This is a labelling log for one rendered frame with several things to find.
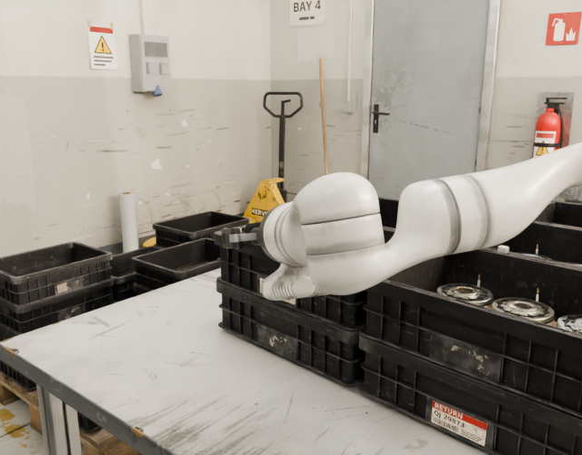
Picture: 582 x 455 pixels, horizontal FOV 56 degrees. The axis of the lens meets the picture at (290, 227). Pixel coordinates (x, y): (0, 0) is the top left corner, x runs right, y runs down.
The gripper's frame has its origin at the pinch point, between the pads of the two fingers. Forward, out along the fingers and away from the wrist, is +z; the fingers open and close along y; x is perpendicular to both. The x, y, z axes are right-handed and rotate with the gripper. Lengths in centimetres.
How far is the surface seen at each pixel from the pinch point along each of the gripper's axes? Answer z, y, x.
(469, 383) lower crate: -4.1, -27.4, 24.5
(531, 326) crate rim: -13.5, -31.7, 15.0
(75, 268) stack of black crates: 146, 46, 9
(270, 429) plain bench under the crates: 10.6, 0.3, 31.6
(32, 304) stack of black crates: 138, 60, 20
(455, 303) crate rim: -4.3, -26.0, 12.5
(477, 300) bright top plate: 11.8, -39.9, 15.4
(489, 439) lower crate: -4.8, -29.5, 32.9
